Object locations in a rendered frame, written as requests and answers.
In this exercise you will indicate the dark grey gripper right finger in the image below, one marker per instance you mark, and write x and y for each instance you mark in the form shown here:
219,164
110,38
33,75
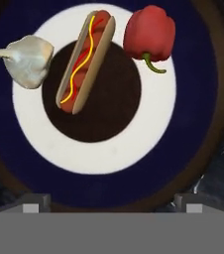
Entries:
191,201

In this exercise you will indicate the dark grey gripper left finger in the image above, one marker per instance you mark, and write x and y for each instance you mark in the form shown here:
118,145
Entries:
34,202

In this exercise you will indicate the large blue white ringed plate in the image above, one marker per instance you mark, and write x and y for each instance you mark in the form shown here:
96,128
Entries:
94,155

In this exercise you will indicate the white garlic bulb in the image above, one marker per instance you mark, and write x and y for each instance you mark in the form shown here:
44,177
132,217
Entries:
28,63

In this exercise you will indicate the hot dog with mustard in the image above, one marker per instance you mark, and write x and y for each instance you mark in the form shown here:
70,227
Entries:
84,63

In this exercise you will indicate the red bell pepper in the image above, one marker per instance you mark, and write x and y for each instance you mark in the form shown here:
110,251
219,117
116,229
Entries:
149,33

